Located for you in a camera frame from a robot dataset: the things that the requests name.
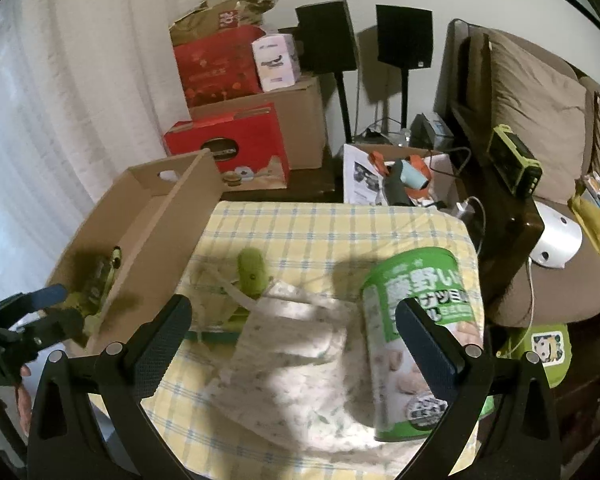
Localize white floral cloth bag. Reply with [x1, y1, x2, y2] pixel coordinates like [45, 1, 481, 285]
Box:
[187, 260, 481, 471]

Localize grey green plastic device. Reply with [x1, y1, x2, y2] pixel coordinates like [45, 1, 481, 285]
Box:
[77, 246, 123, 333]

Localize large brown cushion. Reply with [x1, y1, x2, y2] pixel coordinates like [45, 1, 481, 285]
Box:
[482, 30, 600, 206]

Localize yellow checkered tablecloth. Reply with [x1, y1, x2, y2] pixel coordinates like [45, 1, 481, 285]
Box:
[87, 200, 481, 480]

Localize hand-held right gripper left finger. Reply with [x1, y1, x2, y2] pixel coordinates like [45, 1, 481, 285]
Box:
[26, 294, 196, 480]

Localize cardboard box with papers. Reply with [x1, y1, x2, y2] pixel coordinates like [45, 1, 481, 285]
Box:
[342, 142, 456, 208]

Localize green cookie can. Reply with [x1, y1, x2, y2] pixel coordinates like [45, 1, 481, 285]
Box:
[360, 247, 496, 443]

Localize teal bar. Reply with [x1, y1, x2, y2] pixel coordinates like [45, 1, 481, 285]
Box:
[190, 329, 241, 343]

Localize white cable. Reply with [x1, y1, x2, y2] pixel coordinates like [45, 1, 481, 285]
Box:
[452, 195, 538, 361]

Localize black speaker stand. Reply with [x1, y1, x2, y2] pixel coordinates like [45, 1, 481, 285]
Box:
[334, 71, 353, 143]
[400, 66, 411, 133]

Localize white curtain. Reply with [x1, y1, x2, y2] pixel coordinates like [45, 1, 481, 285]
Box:
[0, 0, 211, 321]

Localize crumpled brown paper bag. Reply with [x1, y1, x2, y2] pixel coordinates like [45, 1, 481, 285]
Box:
[169, 0, 279, 46]

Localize large closed cardboard box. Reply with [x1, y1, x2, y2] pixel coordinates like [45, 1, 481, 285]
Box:
[190, 75, 328, 171]

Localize brown cardboard box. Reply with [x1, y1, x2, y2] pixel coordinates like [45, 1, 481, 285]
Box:
[45, 149, 226, 351]

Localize teal grey handheld tool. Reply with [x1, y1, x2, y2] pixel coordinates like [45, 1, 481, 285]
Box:
[385, 157, 433, 206]

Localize grey electronic box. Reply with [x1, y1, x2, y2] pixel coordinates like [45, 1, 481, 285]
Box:
[410, 112, 453, 147]

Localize black speaker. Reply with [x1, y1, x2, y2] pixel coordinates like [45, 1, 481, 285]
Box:
[295, 0, 358, 73]
[375, 4, 435, 68]

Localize person's left hand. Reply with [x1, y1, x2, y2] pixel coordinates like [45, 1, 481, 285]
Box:
[0, 364, 33, 436]

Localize white curved appliance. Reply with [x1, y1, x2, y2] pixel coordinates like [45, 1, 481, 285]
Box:
[527, 202, 583, 268]

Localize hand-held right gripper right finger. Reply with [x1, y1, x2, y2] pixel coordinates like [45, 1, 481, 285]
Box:
[395, 299, 563, 480]

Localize colourful printed packet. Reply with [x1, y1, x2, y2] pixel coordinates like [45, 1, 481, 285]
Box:
[580, 172, 600, 211]

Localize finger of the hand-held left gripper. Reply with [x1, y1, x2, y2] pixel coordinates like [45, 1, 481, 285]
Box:
[14, 306, 89, 362]
[0, 284, 70, 329]

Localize brown sofa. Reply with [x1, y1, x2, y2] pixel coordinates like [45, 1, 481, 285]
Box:
[432, 19, 600, 328]

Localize red gift bag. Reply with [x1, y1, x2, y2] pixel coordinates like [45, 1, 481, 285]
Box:
[172, 27, 268, 108]

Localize green lunch box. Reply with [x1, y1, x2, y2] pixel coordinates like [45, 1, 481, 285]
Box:
[495, 322, 571, 388]

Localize green black portable radio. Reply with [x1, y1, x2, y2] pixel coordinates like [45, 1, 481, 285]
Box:
[486, 124, 543, 197]

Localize red gift box with handle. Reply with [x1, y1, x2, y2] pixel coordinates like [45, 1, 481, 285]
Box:
[163, 102, 291, 191]

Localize white tissue box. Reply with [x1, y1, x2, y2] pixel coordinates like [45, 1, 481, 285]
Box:
[251, 34, 301, 92]

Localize dark wooden armrest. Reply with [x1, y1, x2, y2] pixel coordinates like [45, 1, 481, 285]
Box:
[432, 19, 546, 271]

